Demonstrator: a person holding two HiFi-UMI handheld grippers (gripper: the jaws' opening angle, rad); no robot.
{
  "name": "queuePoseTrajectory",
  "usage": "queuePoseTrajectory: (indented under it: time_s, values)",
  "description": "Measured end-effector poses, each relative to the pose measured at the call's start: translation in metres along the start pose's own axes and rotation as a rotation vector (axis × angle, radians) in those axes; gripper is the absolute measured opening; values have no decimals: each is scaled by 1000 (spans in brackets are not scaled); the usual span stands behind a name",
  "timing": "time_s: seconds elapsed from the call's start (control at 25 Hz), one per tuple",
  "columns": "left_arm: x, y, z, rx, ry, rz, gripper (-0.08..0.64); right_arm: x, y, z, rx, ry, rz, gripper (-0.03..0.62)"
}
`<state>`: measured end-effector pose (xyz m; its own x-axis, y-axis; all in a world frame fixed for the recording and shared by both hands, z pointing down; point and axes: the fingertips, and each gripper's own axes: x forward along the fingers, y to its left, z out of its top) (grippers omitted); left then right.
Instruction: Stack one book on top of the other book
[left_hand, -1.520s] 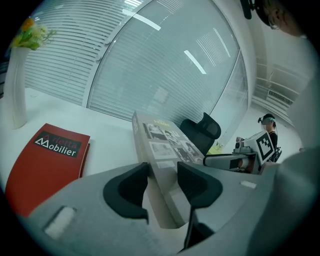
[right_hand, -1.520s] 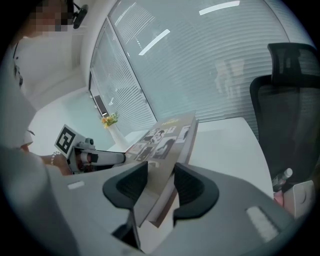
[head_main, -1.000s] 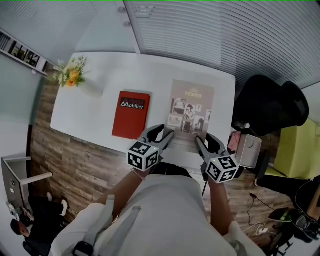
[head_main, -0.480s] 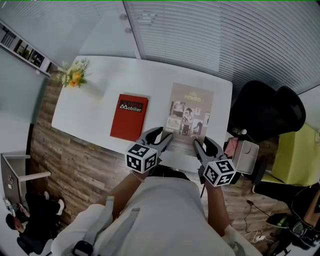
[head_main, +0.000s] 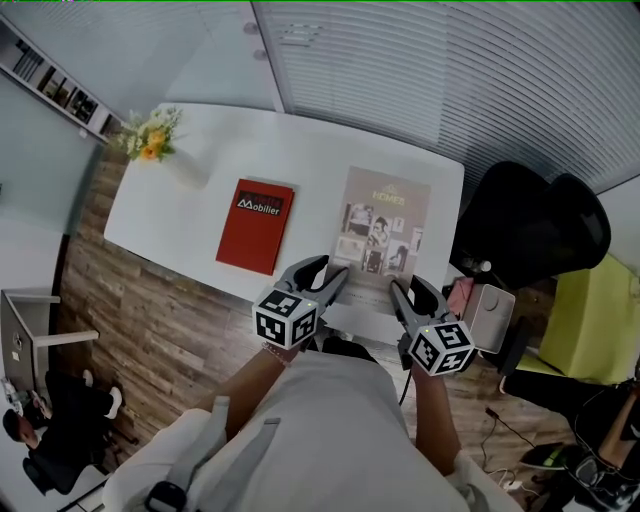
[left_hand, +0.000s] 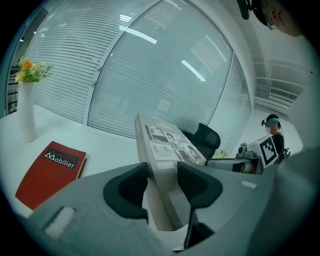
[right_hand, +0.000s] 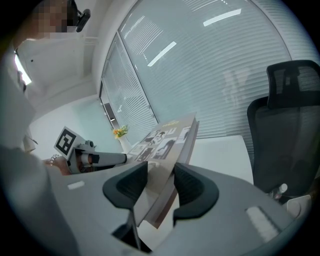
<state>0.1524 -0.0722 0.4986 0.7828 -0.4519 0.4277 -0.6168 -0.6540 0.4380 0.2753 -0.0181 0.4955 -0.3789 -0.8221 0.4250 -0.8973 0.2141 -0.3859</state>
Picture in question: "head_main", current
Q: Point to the small white cap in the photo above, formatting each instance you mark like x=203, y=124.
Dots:
x=484, y=266

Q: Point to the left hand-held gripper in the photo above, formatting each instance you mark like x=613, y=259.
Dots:
x=280, y=320

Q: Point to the white side desk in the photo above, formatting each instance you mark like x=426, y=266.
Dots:
x=17, y=325

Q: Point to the grey chest harness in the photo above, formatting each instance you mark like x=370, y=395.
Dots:
x=240, y=455

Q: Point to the person's black trousers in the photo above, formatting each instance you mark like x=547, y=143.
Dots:
x=350, y=350

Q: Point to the grey Homes magazine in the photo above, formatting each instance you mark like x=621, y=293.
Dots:
x=385, y=200

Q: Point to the person's right forearm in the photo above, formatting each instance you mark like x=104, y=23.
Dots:
x=435, y=425

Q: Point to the person's left forearm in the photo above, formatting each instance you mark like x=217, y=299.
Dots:
x=245, y=395

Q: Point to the black chest device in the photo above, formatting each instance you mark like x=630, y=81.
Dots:
x=166, y=497

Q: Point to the person's white shirt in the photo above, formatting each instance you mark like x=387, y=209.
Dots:
x=340, y=435

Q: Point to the black office chair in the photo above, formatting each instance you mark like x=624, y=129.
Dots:
x=530, y=220

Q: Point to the white vase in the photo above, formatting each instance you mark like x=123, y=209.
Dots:
x=189, y=172

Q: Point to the yellow-green tablecloth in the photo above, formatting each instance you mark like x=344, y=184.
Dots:
x=590, y=325

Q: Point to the black green sneaker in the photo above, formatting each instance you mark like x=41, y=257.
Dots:
x=547, y=456

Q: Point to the white window blinds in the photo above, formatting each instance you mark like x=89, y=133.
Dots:
x=450, y=65

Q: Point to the pink item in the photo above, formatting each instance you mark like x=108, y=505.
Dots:
x=460, y=295

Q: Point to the frosted glass door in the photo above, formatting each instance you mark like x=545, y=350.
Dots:
x=35, y=160

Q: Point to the yellow flower bouquet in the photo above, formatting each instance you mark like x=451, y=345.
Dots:
x=150, y=142

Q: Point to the white rectangular box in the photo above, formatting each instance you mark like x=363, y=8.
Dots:
x=492, y=317

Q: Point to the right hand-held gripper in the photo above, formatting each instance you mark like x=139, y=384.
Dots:
x=440, y=350

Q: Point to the red book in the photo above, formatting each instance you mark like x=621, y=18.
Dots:
x=255, y=235

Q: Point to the round silver knob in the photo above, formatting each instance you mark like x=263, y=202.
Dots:
x=260, y=55
x=250, y=28

